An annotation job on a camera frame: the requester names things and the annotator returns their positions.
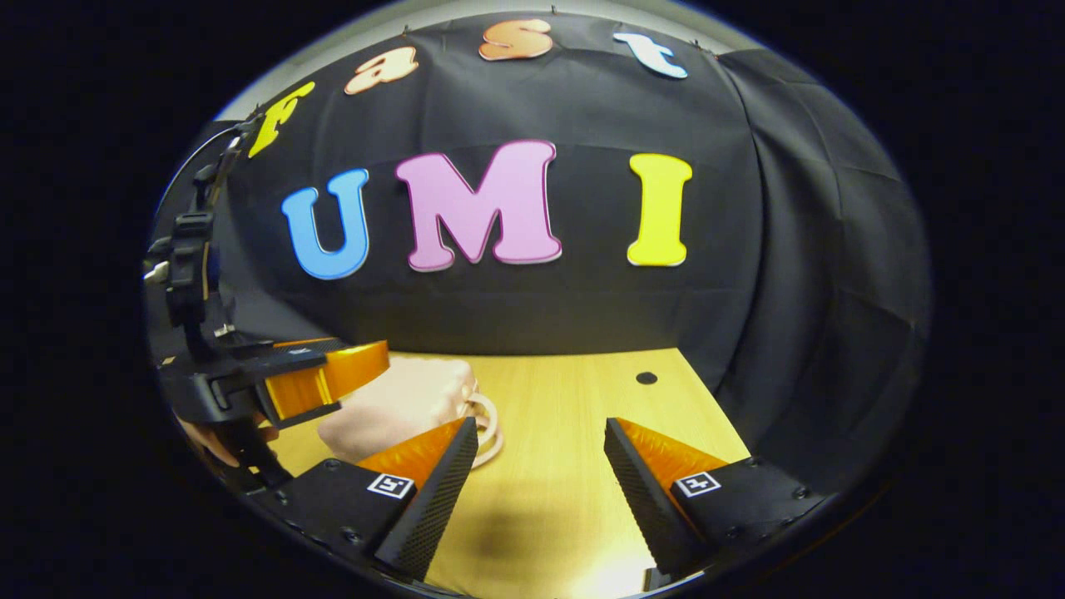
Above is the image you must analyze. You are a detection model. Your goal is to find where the black backdrop cloth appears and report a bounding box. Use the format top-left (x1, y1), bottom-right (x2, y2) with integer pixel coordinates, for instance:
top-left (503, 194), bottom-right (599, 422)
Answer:
top-left (146, 10), bottom-right (933, 492)

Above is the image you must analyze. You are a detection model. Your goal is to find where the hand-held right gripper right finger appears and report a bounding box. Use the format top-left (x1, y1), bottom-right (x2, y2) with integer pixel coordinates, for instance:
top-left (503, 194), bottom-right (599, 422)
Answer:
top-left (604, 418), bottom-right (825, 588)

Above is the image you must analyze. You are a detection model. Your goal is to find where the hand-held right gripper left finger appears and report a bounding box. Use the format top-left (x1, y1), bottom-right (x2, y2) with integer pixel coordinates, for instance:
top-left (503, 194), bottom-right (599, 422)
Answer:
top-left (258, 417), bottom-right (480, 582)

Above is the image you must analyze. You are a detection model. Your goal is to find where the pink suitcase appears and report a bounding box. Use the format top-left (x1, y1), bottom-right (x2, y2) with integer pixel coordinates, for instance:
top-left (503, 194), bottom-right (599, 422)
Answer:
top-left (317, 358), bottom-right (505, 472)

